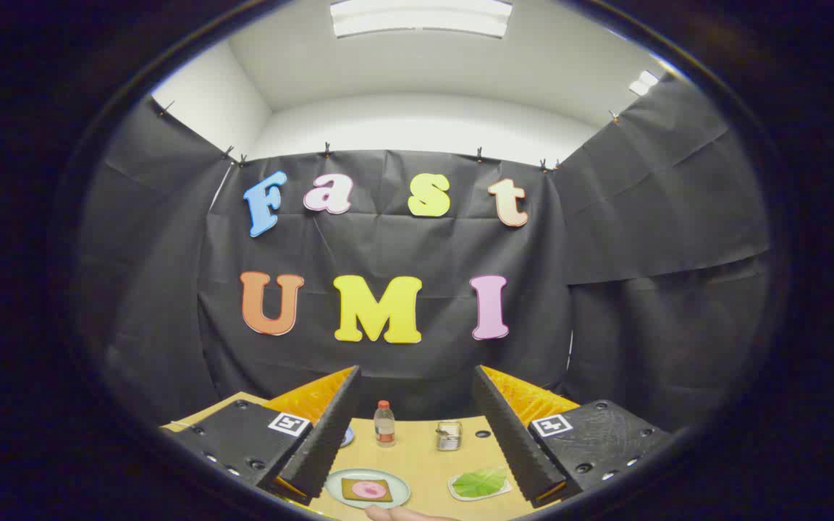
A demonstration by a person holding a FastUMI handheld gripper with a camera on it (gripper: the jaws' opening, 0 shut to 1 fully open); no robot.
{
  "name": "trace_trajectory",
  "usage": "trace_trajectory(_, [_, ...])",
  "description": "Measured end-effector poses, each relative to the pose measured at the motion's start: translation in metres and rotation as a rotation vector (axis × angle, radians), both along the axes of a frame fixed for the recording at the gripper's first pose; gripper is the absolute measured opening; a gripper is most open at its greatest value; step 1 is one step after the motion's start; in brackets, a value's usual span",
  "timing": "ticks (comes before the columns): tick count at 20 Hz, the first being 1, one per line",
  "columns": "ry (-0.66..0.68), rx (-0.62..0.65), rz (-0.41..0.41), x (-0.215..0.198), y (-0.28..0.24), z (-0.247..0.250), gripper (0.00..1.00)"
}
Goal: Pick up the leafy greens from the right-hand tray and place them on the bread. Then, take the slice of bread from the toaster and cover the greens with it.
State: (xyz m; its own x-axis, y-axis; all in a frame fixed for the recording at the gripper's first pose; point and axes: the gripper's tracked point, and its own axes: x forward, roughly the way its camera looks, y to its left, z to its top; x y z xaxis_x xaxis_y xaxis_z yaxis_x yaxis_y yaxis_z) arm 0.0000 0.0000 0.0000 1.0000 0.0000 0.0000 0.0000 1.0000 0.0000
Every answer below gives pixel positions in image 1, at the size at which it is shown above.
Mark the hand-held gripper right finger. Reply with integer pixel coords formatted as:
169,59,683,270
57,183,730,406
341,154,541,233
471,365,675,507

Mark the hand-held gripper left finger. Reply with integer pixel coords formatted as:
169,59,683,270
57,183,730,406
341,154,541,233
162,365,362,506

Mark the green lettuce leaf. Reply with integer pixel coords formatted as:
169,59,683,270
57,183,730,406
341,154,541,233
452,468,508,499

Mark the white square plate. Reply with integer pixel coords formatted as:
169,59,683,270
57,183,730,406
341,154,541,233
448,469,513,502

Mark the brown toast slice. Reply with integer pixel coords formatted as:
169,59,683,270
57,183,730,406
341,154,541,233
341,478,394,503

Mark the clear red-capped water bottle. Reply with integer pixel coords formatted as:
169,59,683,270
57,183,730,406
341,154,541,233
374,400,397,448

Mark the pale green round plate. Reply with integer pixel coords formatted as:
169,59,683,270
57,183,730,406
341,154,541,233
324,468,411,509

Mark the black backdrop cloth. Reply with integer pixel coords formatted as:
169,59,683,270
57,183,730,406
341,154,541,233
73,76,772,435

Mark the row of small cloth clips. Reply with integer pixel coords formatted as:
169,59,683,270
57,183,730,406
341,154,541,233
156,101,624,173

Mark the large rectangular ceiling light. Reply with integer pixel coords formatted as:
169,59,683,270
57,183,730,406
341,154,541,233
330,0,513,38

